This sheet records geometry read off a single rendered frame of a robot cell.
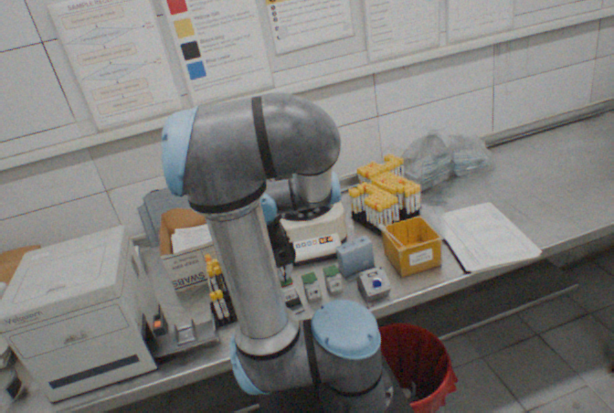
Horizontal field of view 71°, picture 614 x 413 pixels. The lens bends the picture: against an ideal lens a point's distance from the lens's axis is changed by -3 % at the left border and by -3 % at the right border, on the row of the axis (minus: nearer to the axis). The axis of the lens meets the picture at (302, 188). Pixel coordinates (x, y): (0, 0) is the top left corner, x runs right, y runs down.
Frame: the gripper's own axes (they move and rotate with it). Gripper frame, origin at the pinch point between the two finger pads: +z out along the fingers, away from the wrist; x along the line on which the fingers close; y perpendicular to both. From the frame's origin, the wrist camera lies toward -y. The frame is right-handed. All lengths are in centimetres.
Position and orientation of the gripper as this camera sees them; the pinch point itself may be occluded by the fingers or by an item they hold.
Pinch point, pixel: (284, 279)
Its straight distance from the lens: 123.1
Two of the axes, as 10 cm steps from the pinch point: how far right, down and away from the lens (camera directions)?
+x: -9.4, 2.9, -1.9
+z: 1.7, 8.6, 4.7
